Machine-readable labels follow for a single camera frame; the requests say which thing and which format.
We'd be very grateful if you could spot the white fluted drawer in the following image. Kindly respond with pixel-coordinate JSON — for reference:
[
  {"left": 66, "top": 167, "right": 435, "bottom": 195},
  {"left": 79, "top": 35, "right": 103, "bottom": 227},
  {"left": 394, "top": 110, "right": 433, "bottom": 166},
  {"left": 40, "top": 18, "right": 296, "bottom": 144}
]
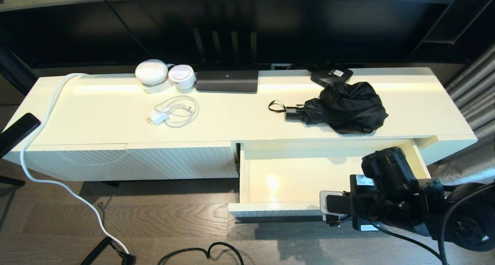
[{"left": 228, "top": 139, "right": 432, "bottom": 219}]

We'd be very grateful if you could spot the black umbrella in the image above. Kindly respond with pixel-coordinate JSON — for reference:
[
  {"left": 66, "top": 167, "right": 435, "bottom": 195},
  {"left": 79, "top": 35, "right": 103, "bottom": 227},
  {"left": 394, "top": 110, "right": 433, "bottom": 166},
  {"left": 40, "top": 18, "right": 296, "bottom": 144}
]
[{"left": 268, "top": 81, "right": 388, "bottom": 135}]

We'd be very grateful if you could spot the white tv cabinet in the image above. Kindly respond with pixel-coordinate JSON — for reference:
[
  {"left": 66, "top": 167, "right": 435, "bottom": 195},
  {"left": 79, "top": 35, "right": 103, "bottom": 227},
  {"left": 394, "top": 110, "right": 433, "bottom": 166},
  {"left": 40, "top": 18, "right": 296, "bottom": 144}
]
[{"left": 3, "top": 67, "right": 477, "bottom": 181}]

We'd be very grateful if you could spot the black set-top box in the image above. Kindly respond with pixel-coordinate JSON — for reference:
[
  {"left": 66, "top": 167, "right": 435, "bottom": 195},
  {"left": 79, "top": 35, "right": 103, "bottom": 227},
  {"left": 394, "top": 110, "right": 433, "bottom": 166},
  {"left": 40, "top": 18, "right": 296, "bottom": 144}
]
[{"left": 311, "top": 67, "right": 353, "bottom": 87}]

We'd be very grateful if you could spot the grey curtain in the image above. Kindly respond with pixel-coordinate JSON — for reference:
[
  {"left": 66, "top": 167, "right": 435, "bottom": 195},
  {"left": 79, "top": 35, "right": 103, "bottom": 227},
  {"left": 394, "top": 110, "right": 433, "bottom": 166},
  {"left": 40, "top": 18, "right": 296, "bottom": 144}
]
[{"left": 433, "top": 41, "right": 495, "bottom": 188}]

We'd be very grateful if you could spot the black television screen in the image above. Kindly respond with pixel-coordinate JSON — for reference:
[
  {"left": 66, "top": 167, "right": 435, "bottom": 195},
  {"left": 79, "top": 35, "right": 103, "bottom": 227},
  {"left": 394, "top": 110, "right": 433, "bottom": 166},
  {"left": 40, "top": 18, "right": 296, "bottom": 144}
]
[{"left": 0, "top": 0, "right": 459, "bottom": 69}]

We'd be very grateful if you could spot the black router with antennas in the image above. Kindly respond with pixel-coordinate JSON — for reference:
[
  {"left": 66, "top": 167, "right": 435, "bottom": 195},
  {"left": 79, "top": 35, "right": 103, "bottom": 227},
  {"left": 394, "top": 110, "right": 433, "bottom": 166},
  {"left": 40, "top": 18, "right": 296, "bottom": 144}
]
[{"left": 192, "top": 27, "right": 259, "bottom": 93}]

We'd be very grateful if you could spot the small white round device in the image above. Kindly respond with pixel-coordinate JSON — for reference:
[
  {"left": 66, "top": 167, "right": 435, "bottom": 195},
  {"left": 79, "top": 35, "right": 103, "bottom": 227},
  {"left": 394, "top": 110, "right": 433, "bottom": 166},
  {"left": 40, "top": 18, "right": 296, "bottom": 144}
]
[{"left": 168, "top": 64, "right": 196, "bottom": 90}]

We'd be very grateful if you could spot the white charger plug adapter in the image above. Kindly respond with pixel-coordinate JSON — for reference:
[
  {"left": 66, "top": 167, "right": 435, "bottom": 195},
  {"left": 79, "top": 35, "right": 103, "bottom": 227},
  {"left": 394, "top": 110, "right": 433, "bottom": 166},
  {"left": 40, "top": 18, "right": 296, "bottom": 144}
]
[{"left": 146, "top": 109, "right": 169, "bottom": 125}]

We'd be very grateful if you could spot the large white dome device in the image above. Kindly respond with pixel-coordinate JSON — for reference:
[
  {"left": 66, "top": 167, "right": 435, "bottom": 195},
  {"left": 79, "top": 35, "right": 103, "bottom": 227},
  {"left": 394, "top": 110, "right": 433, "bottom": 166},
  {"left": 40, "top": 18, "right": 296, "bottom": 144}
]
[{"left": 135, "top": 59, "right": 169, "bottom": 85}]

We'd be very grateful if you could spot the black glossy armrest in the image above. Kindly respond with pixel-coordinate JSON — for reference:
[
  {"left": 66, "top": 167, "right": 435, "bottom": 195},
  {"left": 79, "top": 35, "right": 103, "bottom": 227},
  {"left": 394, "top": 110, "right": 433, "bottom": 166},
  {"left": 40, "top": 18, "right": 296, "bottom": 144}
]
[{"left": 0, "top": 112, "right": 42, "bottom": 159}]

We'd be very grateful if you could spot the black chair leg bar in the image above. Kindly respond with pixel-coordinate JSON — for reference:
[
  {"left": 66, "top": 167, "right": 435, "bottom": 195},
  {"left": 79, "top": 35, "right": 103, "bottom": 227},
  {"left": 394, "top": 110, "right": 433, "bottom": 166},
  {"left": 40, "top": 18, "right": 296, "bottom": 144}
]
[{"left": 0, "top": 176, "right": 25, "bottom": 187}]

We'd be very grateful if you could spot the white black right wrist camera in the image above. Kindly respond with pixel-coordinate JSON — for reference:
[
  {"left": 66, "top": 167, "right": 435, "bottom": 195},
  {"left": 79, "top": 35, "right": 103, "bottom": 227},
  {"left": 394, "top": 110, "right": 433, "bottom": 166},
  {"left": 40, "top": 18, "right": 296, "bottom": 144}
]
[{"left": 319, "top": 191, "right": 352, "bottom": 222}]

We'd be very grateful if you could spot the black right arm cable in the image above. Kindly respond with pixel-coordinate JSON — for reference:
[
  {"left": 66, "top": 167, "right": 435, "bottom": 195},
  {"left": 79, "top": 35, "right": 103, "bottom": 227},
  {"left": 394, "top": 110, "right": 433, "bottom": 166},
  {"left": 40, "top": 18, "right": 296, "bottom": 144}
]
[{"left": 367, "top": 181, "right": 495, "bottom": 265}]

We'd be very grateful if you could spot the black looped floor cable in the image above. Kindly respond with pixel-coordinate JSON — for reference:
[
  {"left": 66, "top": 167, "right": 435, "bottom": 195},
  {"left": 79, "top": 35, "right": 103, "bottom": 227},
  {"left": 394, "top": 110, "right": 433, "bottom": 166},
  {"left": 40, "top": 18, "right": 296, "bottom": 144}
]
[{"left": 157, "top": 242, "right": 244, "bottom": 265}]

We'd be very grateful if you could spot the white coiled charging cable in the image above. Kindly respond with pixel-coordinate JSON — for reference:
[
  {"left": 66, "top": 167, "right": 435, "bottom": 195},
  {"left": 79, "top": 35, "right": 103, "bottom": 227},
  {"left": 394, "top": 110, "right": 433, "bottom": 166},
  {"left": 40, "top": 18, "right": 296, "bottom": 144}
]
[{"left": 155, "top": 95, "right": 200, "bottom": 128}]

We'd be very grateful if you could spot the black coiled cable with plug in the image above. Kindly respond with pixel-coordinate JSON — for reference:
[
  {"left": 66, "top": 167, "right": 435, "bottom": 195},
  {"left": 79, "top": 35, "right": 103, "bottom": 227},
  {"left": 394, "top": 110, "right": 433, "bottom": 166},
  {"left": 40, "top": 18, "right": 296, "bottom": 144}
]
[{"left": 80, "top": 236, "right": 136, "bottom": 265}]

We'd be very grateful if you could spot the thick white power cord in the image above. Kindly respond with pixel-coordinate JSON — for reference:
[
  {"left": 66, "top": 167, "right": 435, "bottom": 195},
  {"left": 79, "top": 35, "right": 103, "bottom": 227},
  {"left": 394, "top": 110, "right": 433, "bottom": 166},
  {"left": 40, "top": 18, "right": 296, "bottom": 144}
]
[{"left": 21, "top": 73, "right": 130, "bottom": 255}]

